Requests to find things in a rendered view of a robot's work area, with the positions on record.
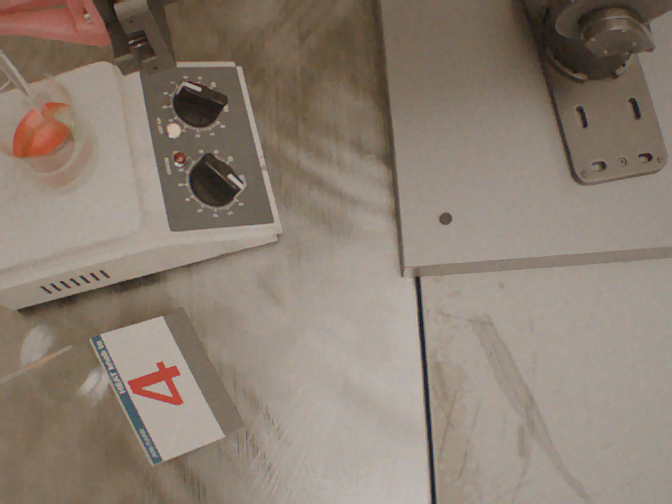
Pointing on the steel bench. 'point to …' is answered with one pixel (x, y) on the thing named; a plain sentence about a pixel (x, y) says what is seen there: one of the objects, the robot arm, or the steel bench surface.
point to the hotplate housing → (140, 247)
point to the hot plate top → (92, 82)
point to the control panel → (180, 198)
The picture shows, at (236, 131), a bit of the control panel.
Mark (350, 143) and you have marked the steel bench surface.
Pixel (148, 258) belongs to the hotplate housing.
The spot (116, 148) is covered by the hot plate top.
